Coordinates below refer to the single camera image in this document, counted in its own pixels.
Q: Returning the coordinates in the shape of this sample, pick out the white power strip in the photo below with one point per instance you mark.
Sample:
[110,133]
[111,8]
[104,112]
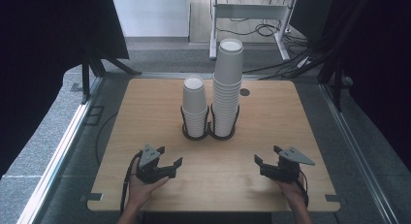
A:
[303,62]

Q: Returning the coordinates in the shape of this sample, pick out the aluminium floor rail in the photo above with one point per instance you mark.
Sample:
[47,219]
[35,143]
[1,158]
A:
[61,153]
[355,146]

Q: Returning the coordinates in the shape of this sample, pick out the tall stack of white cups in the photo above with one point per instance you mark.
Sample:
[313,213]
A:
[227,88]

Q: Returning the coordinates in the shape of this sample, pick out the white metal desk frame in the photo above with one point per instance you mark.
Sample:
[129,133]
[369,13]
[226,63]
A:
[248,11]

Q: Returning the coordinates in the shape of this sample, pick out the person's right hand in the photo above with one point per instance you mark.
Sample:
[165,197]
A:
[295,193]

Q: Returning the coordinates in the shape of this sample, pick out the black tripod stand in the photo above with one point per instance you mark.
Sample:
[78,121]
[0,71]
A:
[85,81]

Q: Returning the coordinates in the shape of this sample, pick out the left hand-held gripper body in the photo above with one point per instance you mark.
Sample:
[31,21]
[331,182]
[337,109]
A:
[149,156]

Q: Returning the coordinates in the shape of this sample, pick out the black curtain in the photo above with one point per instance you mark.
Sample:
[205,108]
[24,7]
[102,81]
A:
[374,72]
[48,56]

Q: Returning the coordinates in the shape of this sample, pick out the person's left hand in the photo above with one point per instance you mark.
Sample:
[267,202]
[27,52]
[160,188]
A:
[140,191]

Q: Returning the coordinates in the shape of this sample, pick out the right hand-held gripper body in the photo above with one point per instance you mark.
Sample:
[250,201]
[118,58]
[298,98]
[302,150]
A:
[287,167]

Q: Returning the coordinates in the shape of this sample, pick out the short stack of white cups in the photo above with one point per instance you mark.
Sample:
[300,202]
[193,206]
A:
[194,101]

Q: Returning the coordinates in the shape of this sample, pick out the black metal stand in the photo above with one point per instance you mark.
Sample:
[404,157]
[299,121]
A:
[337,88]

